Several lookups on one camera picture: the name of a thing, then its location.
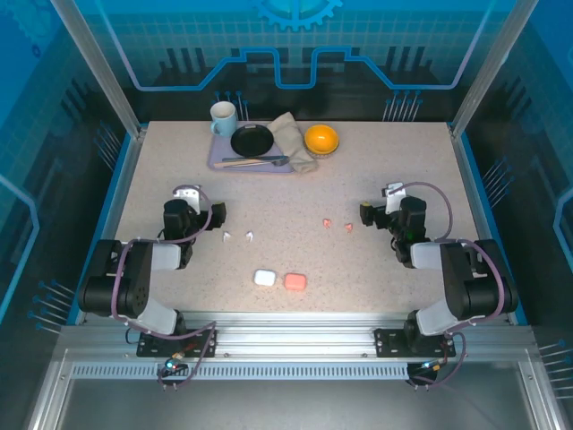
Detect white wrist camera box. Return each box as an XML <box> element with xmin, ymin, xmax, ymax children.
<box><xmin>173</xmin><ymin>185</ymin><xmax>201</xmax><ymax>211</ymax></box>
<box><xmin>381</xmin><ymin>181</ymin><xmax>407</xmax><ymax>214</ymax></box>

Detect light blue mug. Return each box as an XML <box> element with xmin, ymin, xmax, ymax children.
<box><xmin>209</xmin><ymin>100</ymin><xmax>238</xmax><ymax>139</ymax></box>

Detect dark grey fork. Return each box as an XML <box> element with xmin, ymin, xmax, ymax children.
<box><xmin>222</xmin><ymin>154</ymin><xmax>290</xmax><ymax>168</ymax></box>

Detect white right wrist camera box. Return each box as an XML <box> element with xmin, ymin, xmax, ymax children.
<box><xmin>381</xmin><ymin>181</ymin><xmax>407</xmax><ymax>214</ymax></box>

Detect wooden utensil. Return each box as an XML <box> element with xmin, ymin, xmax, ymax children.
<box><xmin>213</xmin><ymin>159</ymin><xmax>269</xmax><ymax>170</ymax></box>

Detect slotted metal cable duct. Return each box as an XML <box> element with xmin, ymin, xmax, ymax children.
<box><xmin>71</xmin><ymin>363</ymin><xmax>411</xmax><ymax>381</ymax></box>

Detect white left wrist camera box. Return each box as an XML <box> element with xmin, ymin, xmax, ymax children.
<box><xmin>173</xmin><ymin>185</ymin><xmax>201</xmax><ymax>211</ymax></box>

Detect black round plate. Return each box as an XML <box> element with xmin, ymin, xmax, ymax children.
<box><xmin>230</xmin><ymin>124</ymin><xmax>275</xmax><ymax>158</ymax></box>

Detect aluminium frame post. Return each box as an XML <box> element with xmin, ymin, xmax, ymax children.
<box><xmin>449</xmin><ymin>0</ymin><xmax>539</xmax><ymax>141</ymax></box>
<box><xmin>49</xmin><ymin>0</ymin><xmax>148</xmax><ymax>141</ymax></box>

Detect lavender tray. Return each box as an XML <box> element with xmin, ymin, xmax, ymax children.
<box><xmin>207</xmin><ymin>120</ymin><xmax>296</xmax><ymax>174</ymax></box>

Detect orange bowl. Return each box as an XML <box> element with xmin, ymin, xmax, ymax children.
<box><xmin>304</xmin><ymin>124</ymin><xmax>340</xmax><ymax>160</ymax></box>

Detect aluminium table side rail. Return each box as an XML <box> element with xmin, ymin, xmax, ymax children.
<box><xmin>449</xmin><ymin>125</ymin><xmax>516</xmax><ymax>326</ymax></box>
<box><xmin>73</xmin><ymin>127</ymin><xmax>147</xmax><ymax>326</ymax></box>

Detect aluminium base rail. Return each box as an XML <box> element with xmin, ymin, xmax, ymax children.
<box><xmin>57</xmin><ymin>311</ymin><xmax>536</xmax><ymax>365</ymax></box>

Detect beige folded cloth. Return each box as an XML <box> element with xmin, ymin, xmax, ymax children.
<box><xmin>268</xmin><ymin>111</ymin><xmax>320</xmax><ymax>175</ymax></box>

